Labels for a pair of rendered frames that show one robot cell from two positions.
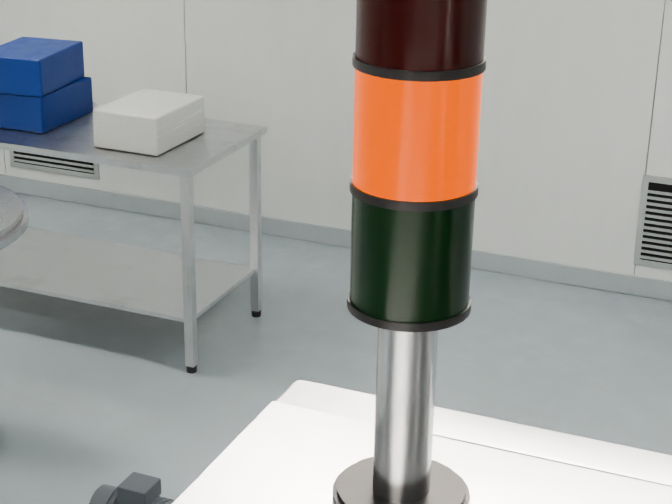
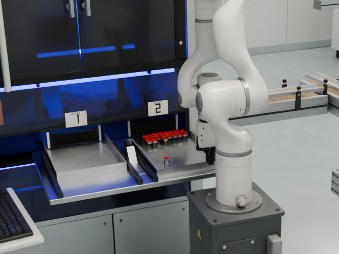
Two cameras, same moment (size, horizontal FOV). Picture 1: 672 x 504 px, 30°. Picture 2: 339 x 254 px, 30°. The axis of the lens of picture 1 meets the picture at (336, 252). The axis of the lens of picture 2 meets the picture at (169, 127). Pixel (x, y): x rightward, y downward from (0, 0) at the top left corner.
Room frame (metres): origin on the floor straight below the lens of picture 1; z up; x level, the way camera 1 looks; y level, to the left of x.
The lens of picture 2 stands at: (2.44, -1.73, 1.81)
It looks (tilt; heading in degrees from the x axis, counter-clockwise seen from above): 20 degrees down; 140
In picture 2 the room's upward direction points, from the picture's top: 2 degrees counter-clockwise
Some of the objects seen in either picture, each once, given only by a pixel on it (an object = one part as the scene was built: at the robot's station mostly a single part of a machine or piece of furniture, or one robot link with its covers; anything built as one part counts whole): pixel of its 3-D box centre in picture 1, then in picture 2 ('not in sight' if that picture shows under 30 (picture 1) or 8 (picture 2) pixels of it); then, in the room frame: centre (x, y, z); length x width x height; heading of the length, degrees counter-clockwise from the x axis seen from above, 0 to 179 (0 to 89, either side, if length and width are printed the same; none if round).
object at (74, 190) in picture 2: not in sight; (130, 162); (0.61, -0.38, 0.87); 0.70 x 0.48 x 0.02; 68
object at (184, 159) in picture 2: not in sight; (175, 152); (0.71, -0.24, 0.90); 0.34 x 0.26 x 0.04; 158
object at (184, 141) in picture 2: not in sight; (166, 141); (0.61, -0.19, 0.91); 0.18 x 0.02 x 0.05; 68
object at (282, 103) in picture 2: not in sight; (257, 103); (0.57, 0.40, 0.92); 0.69 x 0.16 x 0.16; 68
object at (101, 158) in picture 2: not in sight; (82, 155); (0.48, -0.51, 0.90); 0.34 x 0.26 x 0.04; 158
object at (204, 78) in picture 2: not in sight; (208, 92); (0.91, -0.25, 1.18); 0.09 x 0.08 x 0.13; 66
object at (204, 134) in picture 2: not in sight; (210, 130); (0.91, -0.24, 1.04); 0.10 x 0.08 x 0.11; 68
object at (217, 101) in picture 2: not in sight; (224, 117); (1.10, -0.36, 1.16); 0.19 x 0.12 x 0.24; 66
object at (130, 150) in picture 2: not in sight; (135, 160); (0.68, -0.41, 0.91); 0.14 x 0.03 x 0.06; 159
